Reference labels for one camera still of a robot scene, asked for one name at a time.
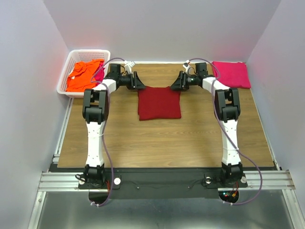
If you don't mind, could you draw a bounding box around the orange t shirt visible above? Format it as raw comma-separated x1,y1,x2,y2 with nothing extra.
66,59,104,92

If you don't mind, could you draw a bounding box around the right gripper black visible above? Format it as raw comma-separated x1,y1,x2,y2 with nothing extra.
170,71,199,91

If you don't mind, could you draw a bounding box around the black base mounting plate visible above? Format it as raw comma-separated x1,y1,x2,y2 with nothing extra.
47,167,248,200

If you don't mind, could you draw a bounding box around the folded pink t shirt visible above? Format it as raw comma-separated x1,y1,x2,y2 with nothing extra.
212,61,251,89

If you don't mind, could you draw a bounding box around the pink t shirt in basket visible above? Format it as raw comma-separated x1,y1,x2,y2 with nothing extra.
93,62,105,82

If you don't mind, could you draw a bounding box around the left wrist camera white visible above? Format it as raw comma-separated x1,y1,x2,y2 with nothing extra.
123,61,135,74

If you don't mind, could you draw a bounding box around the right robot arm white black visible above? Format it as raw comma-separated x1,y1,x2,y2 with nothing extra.
170,61,243,186

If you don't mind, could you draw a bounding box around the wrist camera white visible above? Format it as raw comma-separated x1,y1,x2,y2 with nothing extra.
123,61,135,74
183,60,192,74

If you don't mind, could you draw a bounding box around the aluminium frame rail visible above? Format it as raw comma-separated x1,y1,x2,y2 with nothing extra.
38,170,295,192

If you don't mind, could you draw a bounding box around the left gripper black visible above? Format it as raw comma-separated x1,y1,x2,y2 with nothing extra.
118,71,146,89

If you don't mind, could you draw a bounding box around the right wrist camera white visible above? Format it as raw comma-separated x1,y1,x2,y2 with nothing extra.
183,60,192,74

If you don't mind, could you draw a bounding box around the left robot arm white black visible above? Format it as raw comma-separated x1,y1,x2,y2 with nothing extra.
79,61,145,188

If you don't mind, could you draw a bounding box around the dark red t shirt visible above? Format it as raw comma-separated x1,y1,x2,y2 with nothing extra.
138,86,182,121

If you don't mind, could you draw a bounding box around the white plastic laundry basket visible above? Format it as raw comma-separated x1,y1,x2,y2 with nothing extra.
57,49,111,98

